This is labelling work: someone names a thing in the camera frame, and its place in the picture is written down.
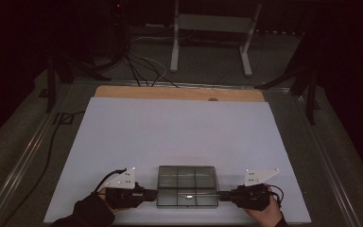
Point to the person's right hand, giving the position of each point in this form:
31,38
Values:
267,216

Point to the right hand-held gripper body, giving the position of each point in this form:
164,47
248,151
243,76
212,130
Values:
252,197

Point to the white metal stand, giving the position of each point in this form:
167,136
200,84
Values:
214,23

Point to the dark equipment with red light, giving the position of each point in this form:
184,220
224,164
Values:
113,31

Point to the metal floor rail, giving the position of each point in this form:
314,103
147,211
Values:
22,164
331,164

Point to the black tripod stand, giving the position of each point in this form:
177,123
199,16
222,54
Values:
308,82
56,72

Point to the person's left hand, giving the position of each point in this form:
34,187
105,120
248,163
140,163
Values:
108,205

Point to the white table sheet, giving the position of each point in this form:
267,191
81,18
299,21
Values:
170,135

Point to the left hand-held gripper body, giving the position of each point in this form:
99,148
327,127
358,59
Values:
124,197

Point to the grey transparent compartment box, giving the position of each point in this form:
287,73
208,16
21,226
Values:
187,183

